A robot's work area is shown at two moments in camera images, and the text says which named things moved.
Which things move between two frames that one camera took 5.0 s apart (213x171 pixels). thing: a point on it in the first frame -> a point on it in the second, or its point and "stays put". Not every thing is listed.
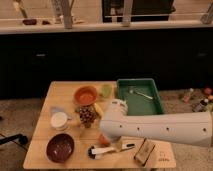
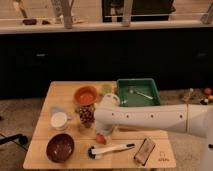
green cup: (107, 90) stays put
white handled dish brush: (94, 152) stays put
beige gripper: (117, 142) -> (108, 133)
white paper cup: (59, 120) stays put
